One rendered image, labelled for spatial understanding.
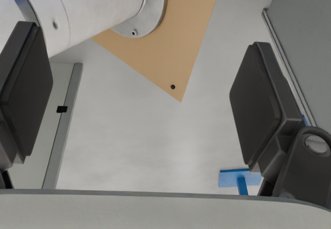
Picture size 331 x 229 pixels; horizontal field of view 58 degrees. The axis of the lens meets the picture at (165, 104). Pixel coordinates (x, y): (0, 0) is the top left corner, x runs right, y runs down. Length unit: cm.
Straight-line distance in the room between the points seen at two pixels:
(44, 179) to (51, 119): 36
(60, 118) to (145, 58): 127
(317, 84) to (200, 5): 93
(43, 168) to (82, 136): 113
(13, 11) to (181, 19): 23
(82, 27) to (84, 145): 244
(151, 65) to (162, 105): 177
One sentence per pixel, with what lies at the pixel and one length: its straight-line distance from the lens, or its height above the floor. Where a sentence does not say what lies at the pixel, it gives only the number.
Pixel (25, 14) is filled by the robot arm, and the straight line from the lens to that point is 36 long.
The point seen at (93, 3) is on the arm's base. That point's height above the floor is 117.
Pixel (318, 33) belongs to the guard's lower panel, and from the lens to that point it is 135.
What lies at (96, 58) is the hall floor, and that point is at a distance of 201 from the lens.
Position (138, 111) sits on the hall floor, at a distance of 236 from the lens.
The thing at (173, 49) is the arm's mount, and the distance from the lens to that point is 49.
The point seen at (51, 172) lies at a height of 80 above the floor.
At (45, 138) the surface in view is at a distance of 170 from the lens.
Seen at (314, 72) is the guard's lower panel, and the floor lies 65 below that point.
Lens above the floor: 151
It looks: 41 degrees down
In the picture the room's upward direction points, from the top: 178 degrees clockwise
